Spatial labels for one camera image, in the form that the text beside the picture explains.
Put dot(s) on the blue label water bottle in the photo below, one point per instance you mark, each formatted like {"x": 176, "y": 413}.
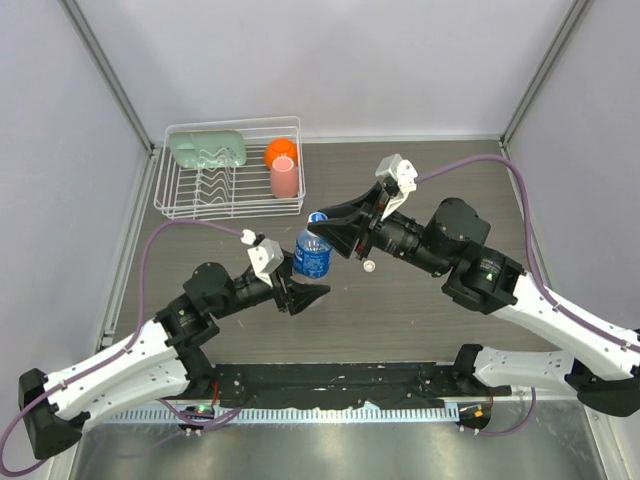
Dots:
{"x": 312, "y": 255}

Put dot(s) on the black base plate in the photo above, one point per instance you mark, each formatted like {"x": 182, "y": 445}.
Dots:
{"x": 336, "y": 386}

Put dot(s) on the white blue bottle cap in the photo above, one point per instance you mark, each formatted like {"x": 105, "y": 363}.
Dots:
{"x": 317, "y": 217}

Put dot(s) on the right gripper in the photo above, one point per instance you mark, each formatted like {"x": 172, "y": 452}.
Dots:
{"x": 345, "y": 222}

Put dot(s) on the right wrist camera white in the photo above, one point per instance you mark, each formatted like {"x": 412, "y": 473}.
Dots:
{"x": 397, "y": 177}

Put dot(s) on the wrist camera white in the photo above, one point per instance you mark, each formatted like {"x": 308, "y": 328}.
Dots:
{"x": 265, "y": 255}
{"x": 397, "y": 177}

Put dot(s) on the pink cup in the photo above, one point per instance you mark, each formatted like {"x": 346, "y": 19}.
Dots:
{"x": 284, "y": 178}

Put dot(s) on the white wire dish rack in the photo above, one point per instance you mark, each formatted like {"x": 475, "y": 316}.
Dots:
{"x": 226, "y": 193}

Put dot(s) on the orange bowl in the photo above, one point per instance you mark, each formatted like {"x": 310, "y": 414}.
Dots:
{"x": 280, "y": 147}

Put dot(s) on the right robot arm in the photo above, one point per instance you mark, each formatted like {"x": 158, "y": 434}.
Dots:
{"x": 596, "y": 360}

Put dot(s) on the white bottle cap open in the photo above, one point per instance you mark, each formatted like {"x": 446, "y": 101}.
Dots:
{"x": 369, "y": 266}

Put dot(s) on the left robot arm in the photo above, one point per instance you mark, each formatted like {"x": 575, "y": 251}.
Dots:
{"x": 163, "y": 359}

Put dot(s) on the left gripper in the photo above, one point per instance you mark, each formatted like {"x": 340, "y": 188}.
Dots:
{"x": 296, "y": 294}

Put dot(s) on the white slotted cable duct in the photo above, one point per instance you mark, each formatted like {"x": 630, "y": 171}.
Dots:
{"x": 368, "y": 413}

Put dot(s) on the green plastic tray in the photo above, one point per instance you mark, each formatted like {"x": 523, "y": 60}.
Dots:
{"x": 207, "y": 149}

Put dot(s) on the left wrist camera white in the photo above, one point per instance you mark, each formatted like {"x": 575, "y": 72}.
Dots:
{"x": 265, "y": 255}

